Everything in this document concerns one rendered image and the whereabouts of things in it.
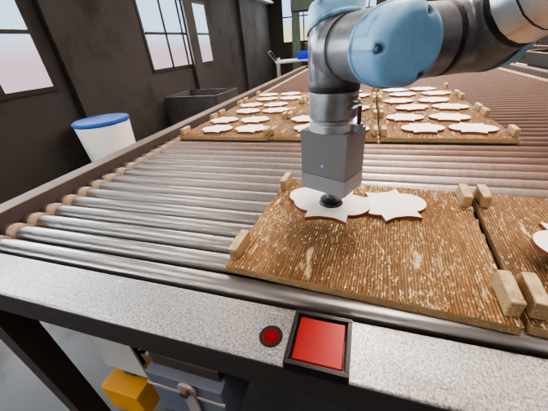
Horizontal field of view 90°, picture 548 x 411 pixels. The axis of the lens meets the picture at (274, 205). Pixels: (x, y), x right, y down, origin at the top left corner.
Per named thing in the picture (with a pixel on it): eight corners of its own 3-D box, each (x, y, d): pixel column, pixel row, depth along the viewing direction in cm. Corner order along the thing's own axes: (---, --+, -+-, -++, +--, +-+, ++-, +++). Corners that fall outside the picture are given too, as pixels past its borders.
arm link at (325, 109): (325, 86, 45) (373, 86, 41) (324, 113, 48) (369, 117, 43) (298, 93, 41) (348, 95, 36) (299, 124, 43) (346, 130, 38)
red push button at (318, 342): (342, 377, 31) (342, 370, 31) (290, 364, 33) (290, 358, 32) (345, 331, 36) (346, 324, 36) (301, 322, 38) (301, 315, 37)
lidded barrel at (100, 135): (121, 166, 369) (100, 112, 333) (157, 168, 352) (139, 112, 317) (86, 185, 322) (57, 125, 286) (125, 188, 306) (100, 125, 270)
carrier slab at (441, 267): (520, 336, 33) (525, 328, 32) (226, 271, 47) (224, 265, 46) (461, 198, 61) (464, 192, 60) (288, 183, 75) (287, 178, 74)
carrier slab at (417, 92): (459, 99, 143) (461, 90, 141) (376, 102, 155) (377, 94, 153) (444, 89, 171) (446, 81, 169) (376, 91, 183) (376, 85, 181)
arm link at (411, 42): (490, -12, 24) (408, 6, 34) (378, -6, 22) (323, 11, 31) (466, 83, 28) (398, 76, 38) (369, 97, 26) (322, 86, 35)
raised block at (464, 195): (470, 209, 55) (475, 196, 53) (460, 207, 55) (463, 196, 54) (464, 194, 59) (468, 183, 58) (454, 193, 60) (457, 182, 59)
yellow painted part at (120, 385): (149, 419, 55) (102, 351, 43) (114, 406, 58) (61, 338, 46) (172, 378, 62) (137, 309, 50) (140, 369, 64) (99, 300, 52)
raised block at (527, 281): (546, 322, 33) (557, 307, 31) (528, 318, 33) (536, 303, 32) (528, 286, 37) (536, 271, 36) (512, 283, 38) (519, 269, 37)
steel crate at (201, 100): (196, 126, 531) (187, 90, 497) (244, 125, 503) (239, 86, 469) (172, 139, 465) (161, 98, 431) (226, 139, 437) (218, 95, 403)
